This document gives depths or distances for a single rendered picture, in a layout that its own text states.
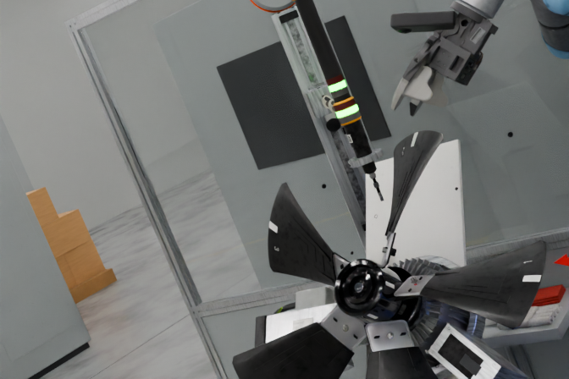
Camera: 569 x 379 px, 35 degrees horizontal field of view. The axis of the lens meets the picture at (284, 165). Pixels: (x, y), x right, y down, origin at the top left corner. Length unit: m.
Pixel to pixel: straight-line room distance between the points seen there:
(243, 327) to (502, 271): 1.48
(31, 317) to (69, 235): 2.59
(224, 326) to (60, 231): 6.82
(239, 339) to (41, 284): 4.52
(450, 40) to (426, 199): 0.66
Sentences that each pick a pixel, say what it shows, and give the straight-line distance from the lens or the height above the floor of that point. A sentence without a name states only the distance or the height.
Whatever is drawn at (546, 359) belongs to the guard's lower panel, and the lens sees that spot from 2.67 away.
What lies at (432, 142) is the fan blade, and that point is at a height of 1.43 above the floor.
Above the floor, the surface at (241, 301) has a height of 0.99.
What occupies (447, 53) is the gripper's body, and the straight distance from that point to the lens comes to 1.57.
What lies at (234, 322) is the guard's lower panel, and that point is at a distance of 3.11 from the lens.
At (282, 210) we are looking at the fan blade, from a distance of 2.06.
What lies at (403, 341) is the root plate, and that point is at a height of 1.09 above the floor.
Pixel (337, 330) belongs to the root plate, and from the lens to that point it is 1.92.
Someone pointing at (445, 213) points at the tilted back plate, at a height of 1.23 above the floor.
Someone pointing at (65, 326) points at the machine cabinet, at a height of 0.26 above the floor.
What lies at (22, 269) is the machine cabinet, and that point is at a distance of 7.47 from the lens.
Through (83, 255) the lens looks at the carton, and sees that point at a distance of 10.00.
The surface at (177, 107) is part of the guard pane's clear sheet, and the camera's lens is 2.93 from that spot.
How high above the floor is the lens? 1.74
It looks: 7 degrees down
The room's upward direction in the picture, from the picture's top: 22 degrees counter-clockwise
